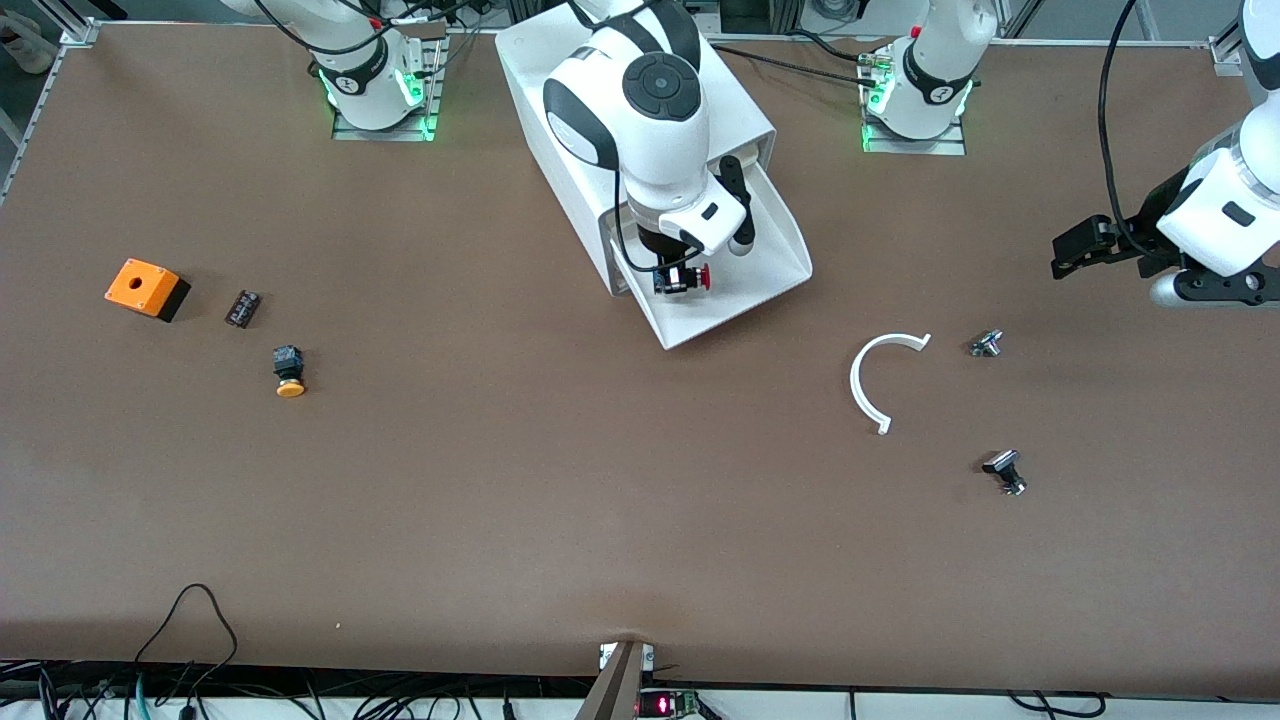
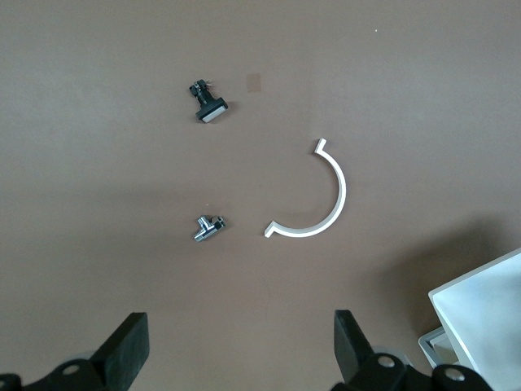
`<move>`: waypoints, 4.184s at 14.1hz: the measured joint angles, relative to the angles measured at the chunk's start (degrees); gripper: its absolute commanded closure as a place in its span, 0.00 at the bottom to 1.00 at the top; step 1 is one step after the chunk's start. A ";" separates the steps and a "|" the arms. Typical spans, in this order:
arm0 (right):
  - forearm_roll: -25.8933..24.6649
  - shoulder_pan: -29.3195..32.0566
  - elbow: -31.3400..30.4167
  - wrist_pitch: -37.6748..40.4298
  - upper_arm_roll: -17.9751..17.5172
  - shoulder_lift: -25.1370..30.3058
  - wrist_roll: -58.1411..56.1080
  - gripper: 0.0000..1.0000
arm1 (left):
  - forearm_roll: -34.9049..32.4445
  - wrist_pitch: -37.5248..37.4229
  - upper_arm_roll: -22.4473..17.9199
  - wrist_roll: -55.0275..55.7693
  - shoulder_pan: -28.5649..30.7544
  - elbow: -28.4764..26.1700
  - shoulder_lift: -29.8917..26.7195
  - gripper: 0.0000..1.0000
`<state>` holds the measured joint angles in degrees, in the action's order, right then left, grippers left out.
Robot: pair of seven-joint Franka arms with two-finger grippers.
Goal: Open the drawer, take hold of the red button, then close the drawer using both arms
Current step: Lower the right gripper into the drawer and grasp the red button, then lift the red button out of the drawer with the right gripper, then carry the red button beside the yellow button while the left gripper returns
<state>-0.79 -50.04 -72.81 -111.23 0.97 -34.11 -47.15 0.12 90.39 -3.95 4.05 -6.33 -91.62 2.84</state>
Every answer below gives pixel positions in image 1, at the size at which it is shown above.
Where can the small white mounting bracket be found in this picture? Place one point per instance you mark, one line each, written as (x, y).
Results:
(604, 655)

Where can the left arm aluminium base plate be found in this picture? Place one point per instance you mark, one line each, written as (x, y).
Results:
(930, 147)

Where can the aluminium frame profile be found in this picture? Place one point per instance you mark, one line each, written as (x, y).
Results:
(1226, 55)
(78, 33)

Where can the small dark contact block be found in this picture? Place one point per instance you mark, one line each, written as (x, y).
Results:
(243, 309)

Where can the orange button enclosure box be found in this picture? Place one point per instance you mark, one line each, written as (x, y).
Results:
(155, 280)

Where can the black-headed silver switch part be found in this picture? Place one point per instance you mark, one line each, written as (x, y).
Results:
(1002, 463)

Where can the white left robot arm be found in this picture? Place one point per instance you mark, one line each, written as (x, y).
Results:
(930, 70)

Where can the brown post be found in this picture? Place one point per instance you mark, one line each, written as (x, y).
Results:
(612, 690)

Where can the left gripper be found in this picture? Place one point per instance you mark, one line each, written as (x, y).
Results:
(1152, 225)

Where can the red push button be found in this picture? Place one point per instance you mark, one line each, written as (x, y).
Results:
(705, 277)

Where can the yellow push button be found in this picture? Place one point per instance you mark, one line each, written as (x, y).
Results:
(288, 365)

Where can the device with red display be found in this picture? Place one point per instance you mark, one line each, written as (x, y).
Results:
(665, 706)

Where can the white drawer cabinet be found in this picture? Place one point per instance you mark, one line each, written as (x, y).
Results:
(740, 100)

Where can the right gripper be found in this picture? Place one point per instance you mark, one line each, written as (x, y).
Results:
(664, 248)

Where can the right arm aluminium base plate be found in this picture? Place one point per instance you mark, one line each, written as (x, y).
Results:
(390, 133)

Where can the small silver switch part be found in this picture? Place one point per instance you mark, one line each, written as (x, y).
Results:
(987, 344)

